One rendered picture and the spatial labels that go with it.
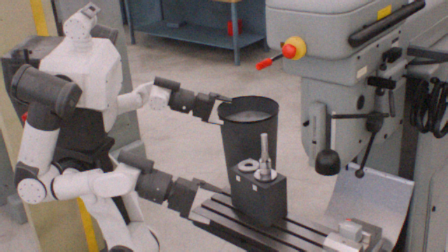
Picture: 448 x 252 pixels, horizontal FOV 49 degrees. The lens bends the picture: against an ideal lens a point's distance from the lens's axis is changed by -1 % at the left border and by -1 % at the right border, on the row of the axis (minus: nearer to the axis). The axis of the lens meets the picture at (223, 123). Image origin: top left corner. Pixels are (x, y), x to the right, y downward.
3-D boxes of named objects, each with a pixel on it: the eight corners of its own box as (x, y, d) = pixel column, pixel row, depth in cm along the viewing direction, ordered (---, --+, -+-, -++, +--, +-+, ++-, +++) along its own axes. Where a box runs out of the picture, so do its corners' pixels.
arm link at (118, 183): (134, 193, 132) (89, 201, 135) (143, 177, 140) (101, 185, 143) (126, 172, 130) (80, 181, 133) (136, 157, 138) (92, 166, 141)
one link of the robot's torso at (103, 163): (27, 176, 172) (20, 133, 164) (52, 159, 183) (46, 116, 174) (95, 199, 164) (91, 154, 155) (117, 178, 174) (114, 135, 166)
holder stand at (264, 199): (266, 228, 199) (264, 186, 190) (231, 205, 215) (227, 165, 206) (288, 215, 205) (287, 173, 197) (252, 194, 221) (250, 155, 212)
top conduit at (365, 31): (360, 48, 124) (360, 35, 123) (344, 46, 127) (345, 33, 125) (425, 9, 154) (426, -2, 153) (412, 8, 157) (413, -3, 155)
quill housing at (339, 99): (348, 179, 155) (353, 84, 141) (293, 161, 167) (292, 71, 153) (375, 154, 168) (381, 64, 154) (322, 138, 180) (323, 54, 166)
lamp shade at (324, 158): (316, 176, 139) (316, 157, 136) (313, 163, 145) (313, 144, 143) (341, 176, 138) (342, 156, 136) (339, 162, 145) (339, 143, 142)
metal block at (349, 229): (354, 246, 173) (355, 233, 170) (339, 240, 176) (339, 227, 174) (361, 239, 176) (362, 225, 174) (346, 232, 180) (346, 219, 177)
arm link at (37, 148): (1, 194, 137) (15, 124, 128) (24, 172, 149) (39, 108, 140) (40, 208, 137) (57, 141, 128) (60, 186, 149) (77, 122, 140)
